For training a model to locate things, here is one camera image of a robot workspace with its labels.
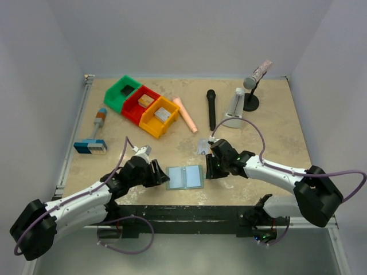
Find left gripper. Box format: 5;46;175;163
129;159;170;188

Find white credit card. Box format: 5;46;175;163
197;138;210;155

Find sage green card holder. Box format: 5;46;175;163
166;165;205;190

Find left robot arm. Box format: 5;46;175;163
10;156;169;261

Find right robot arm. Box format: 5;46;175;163
206;139;343;227

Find yellow plastic bin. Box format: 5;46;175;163
139;96;179;139

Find pink microphone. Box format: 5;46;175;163
173;97;198;133

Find grey metronome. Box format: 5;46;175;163
223;88;245;128

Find block in yellow bin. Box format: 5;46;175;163
154;107;171;123

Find toy block hammer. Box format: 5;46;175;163
73;108;108;155

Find black microphone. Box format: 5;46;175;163
206;89;216;131

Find red plastic bin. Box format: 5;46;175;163
121;85;161;125

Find black microphone stand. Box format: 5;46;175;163
243;74;259;112

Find block in red bin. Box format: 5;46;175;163
138;94;154;108

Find glitter microphone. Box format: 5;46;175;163
243;60;273;90

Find green plastic bin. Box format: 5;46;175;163
104;75;142;113

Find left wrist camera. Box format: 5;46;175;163
132;145;152;163

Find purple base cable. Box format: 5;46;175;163
96;215;155;254

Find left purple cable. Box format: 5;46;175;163
13;136;141;256

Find aluminium frame rail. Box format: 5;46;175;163
19;74;95;275

